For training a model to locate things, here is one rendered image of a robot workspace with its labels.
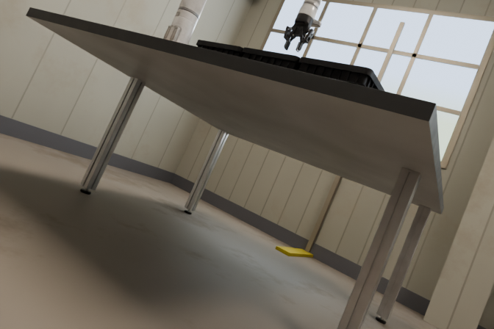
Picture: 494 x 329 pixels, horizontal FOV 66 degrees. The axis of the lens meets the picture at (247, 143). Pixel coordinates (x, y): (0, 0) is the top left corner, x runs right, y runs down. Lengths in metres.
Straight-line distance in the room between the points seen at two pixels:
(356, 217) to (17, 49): 2.91
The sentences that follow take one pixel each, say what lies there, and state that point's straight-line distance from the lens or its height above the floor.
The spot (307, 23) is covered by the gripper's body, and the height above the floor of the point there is 1.11.
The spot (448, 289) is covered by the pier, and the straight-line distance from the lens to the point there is 3.13.
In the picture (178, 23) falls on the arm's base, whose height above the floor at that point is 0.87.
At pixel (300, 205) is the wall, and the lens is 3.61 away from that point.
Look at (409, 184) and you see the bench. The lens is 1.37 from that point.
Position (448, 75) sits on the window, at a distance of 3.71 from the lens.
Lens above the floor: 0.42
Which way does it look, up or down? 4 degrees up
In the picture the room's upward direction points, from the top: 24 degrees clockwise
